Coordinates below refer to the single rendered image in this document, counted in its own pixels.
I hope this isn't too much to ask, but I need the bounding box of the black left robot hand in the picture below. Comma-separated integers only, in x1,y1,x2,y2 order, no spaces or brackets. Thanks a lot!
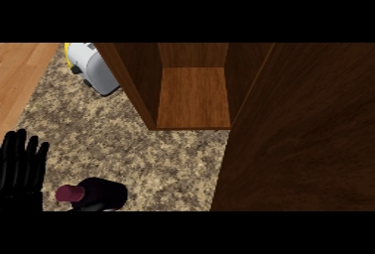
0,128,51,212

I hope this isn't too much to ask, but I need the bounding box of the dark wine bottle, maroon cap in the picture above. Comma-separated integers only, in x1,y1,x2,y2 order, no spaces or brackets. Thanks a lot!
54,177,128,212

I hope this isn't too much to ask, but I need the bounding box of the brown wooden cabinet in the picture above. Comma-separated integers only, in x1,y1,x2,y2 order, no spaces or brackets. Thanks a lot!
93,43,276,131

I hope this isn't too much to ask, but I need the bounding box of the brown wooden cabinet door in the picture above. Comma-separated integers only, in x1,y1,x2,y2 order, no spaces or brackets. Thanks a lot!
209,43,375,212

